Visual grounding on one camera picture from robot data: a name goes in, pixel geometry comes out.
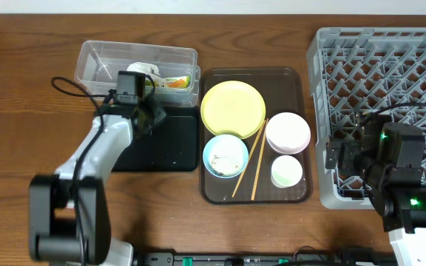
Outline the white paper napkin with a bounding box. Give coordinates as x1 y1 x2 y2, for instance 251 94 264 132
126 62 161 78

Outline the yellow green snack wrapper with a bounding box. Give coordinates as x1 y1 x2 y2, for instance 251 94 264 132
146 75 191 89

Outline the small white green cup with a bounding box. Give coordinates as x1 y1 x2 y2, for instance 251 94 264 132
271 155 303 188

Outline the pink bowl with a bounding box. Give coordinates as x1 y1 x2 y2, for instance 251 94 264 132
266 112 311 154

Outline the light blue bowl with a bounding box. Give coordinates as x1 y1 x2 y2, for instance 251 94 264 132
202 134 249 179

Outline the pile of rice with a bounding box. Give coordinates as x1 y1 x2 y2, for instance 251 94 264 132
210 155 243 177

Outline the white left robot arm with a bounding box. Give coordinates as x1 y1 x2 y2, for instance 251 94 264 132
29 96 166 265

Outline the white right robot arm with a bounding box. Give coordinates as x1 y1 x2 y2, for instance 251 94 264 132
325 115 426 265

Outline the clear plastic waste bin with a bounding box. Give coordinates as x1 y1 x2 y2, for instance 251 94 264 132
75 41 200 107

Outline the gray dishwasher rack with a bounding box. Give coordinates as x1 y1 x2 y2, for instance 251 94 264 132
306 27 426 209

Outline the black tray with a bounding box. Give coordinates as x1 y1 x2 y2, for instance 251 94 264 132
113 107 200 172

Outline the yellow plate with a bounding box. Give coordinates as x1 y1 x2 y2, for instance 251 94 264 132
200 81 266 139

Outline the wooden chopstick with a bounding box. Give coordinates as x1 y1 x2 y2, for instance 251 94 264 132
251 118 269 201
231 119 268 198

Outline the brown serving tray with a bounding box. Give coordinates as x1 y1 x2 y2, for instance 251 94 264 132
200 67 313 205

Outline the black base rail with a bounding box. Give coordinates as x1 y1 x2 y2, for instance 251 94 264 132
132 246 398 266

